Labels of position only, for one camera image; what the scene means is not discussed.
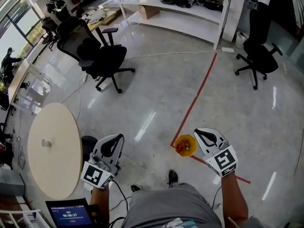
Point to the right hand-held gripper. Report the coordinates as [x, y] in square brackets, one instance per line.
[223, 161]

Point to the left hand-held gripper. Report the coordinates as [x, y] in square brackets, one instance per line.
[93, 174]

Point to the yellow bin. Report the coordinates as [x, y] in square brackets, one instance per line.
[192, 149]

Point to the small silver can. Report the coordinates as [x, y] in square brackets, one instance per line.
[187, 145]

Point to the dark red round object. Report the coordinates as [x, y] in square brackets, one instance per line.
[180, 147]

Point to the white paper cup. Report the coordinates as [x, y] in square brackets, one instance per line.
[45, 143]

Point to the person's left forearm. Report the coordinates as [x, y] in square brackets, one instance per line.
[99, 203]

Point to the person's right forearm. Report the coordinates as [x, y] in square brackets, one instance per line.
[234, 198]

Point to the round beige table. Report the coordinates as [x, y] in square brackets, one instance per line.
[57, 163]

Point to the black round table base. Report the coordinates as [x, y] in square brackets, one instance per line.
[88, 146]

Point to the person's left black shoe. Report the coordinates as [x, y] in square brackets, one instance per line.
[136, 188]

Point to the person's black shoe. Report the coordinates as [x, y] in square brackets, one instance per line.
[172, 178]
[136, 188]

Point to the person's right black shoe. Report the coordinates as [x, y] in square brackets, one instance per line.
[172, 178]

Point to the white power strip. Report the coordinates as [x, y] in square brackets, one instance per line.
[227, 49]
[84, 78]

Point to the person's grey shorts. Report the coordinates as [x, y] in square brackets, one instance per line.
[171, 205]

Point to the black tablet with timer screen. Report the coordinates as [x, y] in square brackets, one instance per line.
[71, 215]

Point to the black office chair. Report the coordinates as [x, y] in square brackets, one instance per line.
[259, 49]
[50, 30]
[102, 58]

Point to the white storage shelf rack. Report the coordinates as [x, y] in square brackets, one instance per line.
[28, 217]

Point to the white plastic bucket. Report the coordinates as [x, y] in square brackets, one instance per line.
[241, 40]

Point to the rectangular wooden white-legged table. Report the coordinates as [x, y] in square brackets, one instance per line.
[21, 75]

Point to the long white shelving unit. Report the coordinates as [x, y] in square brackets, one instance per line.
[171, 20]

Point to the low wooden platform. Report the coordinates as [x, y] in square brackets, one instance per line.
[109, 18]

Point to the white garment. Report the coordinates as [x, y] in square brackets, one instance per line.
[93, 15]

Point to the brown cardboard box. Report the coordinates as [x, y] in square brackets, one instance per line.
[148, 12]

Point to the pile of black equipment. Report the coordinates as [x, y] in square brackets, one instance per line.
[190, 0]

